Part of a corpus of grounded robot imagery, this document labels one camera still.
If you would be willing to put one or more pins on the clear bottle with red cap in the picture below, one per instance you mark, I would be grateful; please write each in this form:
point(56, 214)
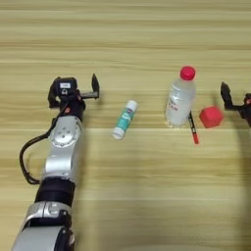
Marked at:
point(180, 99)

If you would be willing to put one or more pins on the red cube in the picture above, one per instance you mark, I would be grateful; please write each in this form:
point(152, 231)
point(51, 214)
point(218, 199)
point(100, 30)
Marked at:
point(211, 117)

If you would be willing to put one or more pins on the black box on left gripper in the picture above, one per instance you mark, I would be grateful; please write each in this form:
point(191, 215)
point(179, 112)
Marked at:
point(66, 86)

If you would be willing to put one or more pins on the red marker pen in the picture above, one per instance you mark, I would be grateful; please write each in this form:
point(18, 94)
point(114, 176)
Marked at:
point(194, 132)

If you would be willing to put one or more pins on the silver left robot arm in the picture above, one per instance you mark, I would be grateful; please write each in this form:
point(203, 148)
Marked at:
point(63, 150)

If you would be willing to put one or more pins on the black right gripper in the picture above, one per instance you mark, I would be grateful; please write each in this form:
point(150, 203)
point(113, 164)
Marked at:
point(247, 108)

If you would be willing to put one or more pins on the green and white glue stick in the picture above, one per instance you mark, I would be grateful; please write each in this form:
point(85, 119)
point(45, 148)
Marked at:
point(125, 120)

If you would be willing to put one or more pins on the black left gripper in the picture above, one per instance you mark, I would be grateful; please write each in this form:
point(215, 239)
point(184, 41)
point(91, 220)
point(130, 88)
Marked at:
point(73, 106)

